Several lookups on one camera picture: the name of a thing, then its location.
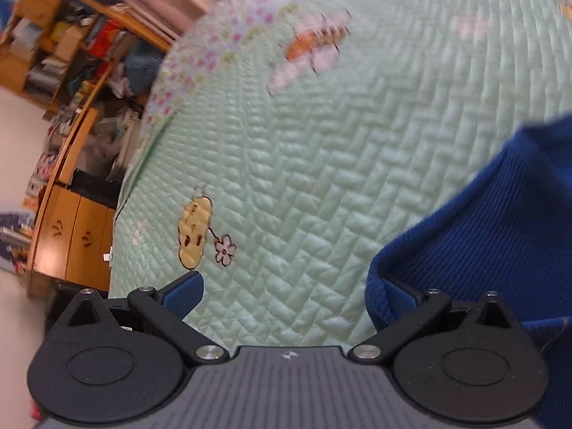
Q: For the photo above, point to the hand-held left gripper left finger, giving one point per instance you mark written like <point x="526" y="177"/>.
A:
<point x="185" y="291"/>

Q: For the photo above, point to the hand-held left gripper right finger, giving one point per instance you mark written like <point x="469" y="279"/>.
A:
<point x="429" y="313"/>

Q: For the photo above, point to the blue knit sweater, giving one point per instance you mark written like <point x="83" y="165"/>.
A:
<point x="491" y="232"/>

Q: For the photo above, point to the green quilted bee bedspread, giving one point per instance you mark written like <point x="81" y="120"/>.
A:
<point x="335" y="143"/>

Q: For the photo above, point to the blue bag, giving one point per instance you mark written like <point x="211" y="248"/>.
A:
<point x="143" y="67"/>

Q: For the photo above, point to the wooden bookshelf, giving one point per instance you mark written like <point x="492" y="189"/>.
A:
<point x="58" y="40"/>

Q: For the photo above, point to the wall poster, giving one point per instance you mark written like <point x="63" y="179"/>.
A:
<point x="15" y="241"/>

